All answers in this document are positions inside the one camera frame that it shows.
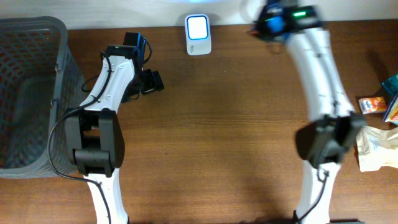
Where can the small orange snack packet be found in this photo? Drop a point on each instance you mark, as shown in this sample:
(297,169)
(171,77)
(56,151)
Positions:
(372,105)

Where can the grey plastic mesh basket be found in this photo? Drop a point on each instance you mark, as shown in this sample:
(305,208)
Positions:
(40,80)

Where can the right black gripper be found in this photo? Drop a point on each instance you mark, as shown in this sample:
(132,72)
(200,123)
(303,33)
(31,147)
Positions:
(255,23)

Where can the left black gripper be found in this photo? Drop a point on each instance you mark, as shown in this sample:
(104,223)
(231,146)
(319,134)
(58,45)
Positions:
(153,81)

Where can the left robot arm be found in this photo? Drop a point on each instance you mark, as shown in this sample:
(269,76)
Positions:
(95,141)

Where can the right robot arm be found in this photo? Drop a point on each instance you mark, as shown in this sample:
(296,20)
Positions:
(333,123)

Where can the white barcode scanner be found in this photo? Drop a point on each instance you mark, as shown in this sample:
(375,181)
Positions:
(198,34)

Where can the beige PanTree snack pouch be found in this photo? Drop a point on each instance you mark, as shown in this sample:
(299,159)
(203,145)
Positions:
(376,148)

